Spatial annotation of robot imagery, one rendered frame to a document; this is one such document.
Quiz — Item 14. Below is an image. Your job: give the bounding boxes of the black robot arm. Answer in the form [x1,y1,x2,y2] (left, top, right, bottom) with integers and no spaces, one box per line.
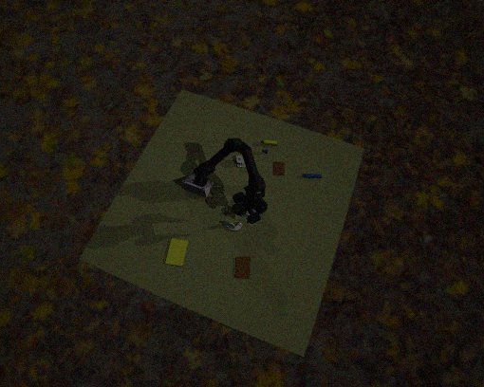
[193,138,268,216]

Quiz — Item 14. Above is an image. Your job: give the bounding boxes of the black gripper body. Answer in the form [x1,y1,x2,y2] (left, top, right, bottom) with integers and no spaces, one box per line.
[233,192,261,224]

